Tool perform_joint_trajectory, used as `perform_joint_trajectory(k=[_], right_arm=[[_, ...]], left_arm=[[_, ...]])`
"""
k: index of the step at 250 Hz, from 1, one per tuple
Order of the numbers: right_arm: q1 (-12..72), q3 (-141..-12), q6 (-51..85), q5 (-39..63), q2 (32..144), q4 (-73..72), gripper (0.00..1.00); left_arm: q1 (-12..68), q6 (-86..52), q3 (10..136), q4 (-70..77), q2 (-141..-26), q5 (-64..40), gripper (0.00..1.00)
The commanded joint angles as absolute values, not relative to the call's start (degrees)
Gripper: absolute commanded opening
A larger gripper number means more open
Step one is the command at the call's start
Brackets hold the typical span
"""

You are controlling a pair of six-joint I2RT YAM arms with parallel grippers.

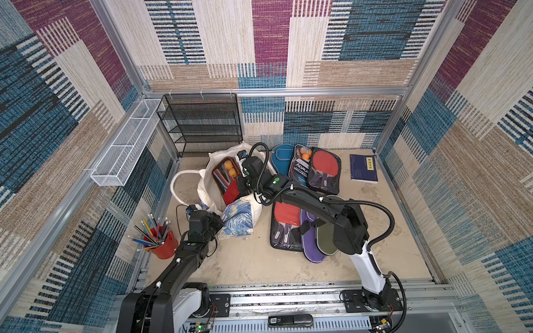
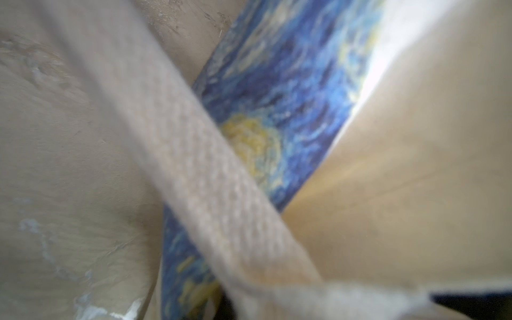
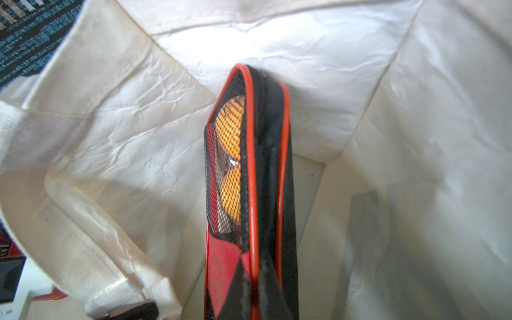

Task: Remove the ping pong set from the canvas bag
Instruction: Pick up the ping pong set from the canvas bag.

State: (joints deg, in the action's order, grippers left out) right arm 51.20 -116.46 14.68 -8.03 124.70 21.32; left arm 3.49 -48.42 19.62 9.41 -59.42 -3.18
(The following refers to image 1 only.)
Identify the black red paddle case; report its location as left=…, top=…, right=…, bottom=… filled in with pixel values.
left=211, top=157, right=244, bottom=205

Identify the canvas tote bag starry print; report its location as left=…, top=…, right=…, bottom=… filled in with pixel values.
left=170, top=143, right=270, bottom=239

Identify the blue ping pong paddle case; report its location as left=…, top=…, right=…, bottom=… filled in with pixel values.
left=270, top=144, right=295, bottom=177

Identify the clear ping pong set case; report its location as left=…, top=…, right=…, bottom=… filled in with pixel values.
left=289, top=144, right=312, bottom=187

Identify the red paddle mesh case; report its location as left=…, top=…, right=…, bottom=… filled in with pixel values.
left=307, top=148, right=341, bottom=195

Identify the purple paddle case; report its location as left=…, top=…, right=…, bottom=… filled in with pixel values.
left=299, top=210, right=326, bottom=264

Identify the olive green paddle case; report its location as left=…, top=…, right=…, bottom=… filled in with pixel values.
left=316, top=220, right=339, bottom=256

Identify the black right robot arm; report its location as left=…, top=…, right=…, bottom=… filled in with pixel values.
left=241, top=156, right=396, bottom=311

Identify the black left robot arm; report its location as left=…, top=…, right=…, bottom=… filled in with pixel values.
left=116, top=210, right=224, bottom=332

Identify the red pencil cup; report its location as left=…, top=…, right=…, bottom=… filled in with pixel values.
left=127, top=214, right=179, bottom=259

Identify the dark blue notebook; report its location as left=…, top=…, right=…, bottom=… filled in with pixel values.
left=350, top=154, right=378, bottom=183

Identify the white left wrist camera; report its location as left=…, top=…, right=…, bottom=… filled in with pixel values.
left=185, top=204, right=203, bottom=217

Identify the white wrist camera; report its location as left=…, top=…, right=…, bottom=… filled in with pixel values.
left=237, top=150, right=248, bottom=161
left=185, top=204, right=203, bottom=217

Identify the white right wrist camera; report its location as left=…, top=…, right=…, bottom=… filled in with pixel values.
left=237, top=150, right=248, bottom=161

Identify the black corrugated cable conduit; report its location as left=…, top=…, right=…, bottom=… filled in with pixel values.
left=248, top=142, right=408, bottom=333

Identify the black wire shelf rack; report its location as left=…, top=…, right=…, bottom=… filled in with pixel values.
left=158, top=94, right=243, bottom=158

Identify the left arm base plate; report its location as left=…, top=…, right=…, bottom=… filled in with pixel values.
left=187, top=294, right=231, bottom=320

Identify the white mesh wall basket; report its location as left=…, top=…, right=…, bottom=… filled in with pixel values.
left=90, top=99, right=160, bottom=187

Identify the black device on rail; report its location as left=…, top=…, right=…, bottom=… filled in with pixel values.
left=268, top=314, right=314, bottom=328

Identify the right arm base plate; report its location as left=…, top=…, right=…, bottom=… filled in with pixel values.
left=340, top=289, right=404, bottom=313

